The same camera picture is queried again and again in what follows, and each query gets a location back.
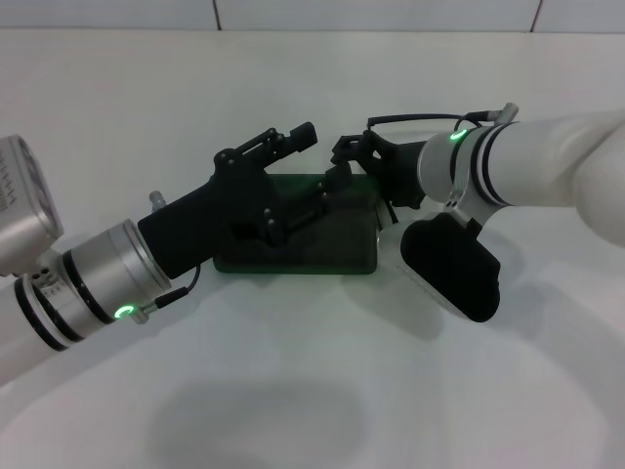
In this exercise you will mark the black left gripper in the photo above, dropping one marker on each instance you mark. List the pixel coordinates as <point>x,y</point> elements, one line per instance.
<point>215,210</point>

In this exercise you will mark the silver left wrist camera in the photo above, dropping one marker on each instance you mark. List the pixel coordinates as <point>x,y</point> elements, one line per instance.
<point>24,220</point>

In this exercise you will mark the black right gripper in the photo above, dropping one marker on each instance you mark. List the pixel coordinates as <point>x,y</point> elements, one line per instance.
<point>400,171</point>

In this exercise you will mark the green glasses case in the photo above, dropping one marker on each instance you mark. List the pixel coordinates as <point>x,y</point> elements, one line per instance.
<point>332,244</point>

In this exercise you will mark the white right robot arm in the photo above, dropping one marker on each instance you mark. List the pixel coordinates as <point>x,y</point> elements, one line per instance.
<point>537,166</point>

